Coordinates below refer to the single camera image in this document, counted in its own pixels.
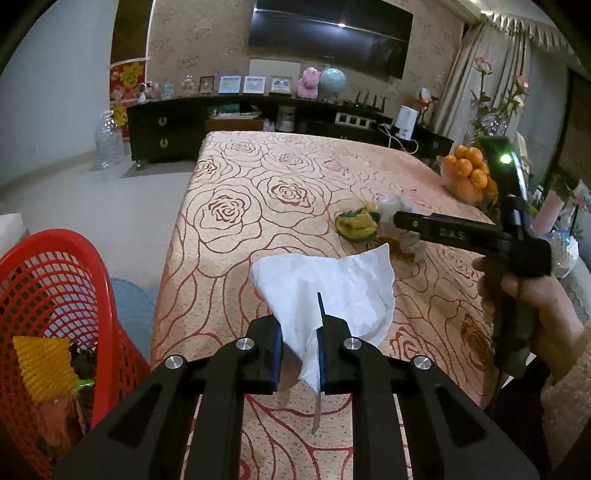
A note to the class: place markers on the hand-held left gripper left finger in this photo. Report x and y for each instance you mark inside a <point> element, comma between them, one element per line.
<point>276,360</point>

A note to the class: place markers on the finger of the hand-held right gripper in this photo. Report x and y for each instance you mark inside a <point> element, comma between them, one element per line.
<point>411,220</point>

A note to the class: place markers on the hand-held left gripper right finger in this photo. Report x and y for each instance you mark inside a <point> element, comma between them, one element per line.
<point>321,364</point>

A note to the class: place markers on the grey tissue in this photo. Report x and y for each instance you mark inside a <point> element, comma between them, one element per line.
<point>390,204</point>

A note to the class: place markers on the large white tissue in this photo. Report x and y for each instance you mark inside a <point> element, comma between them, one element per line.
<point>341,286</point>

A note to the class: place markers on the red plastic basket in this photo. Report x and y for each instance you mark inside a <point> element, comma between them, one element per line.
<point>104,332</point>

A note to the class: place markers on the black plastic bag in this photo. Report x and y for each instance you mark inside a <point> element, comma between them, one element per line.
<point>85,364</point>

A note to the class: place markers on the green snack packet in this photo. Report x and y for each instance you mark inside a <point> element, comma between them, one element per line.
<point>85,384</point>

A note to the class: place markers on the brown paper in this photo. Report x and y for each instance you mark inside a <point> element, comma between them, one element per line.
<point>60,424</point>

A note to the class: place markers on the yellow foam fruit net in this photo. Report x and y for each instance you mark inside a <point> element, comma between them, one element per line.
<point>41,364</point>

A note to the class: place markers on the person's right forearm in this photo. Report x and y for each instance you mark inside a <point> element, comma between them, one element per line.
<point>570,406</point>

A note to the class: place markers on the person's right hand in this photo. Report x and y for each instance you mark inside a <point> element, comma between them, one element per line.
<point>554,323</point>

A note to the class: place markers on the yellow green crumpled wrapper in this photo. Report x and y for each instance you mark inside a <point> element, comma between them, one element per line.
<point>355,224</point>

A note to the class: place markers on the glass fruit bowl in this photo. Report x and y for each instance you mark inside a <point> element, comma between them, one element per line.
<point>457,189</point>

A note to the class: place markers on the bowl of oranges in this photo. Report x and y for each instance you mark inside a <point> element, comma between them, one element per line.
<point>466,166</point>

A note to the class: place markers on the white box device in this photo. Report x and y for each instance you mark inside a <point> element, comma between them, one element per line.
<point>405,122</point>

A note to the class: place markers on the white socket panel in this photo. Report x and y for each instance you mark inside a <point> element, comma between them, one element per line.
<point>353,119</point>

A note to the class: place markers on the red white figurine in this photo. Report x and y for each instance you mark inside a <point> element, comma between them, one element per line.
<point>427,104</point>

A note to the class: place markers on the black router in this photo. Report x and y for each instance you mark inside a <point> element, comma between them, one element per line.
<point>369,105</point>

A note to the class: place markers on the glass vase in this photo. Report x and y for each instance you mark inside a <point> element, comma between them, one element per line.
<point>491,125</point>

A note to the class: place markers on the beige curtain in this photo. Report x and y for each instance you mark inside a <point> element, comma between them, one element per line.
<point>461,92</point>

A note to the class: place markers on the blue stool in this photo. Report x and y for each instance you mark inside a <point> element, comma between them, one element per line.
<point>134,314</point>

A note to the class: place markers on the pale blue globe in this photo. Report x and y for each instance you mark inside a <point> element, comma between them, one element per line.
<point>333,81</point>

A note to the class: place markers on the shelf glass jar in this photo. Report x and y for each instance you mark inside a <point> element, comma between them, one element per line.
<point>286,119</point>

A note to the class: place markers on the pink artificial rose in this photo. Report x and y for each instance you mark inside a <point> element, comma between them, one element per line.
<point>482,64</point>
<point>521,83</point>

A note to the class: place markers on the pink plush toy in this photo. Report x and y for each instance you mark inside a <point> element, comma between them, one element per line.
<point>308,83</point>

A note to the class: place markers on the black cabinet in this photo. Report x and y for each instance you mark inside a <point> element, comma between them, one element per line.
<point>152,134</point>

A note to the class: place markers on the clear water bottle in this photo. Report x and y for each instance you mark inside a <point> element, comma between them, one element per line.
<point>110,143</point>

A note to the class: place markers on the wall television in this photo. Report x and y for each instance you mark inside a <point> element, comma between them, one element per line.
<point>323,32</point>

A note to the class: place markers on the small dark photo frame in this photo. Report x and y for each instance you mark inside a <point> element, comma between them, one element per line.
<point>207,84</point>

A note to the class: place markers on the red yellow wall poster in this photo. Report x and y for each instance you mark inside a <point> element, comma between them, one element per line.
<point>129,78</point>

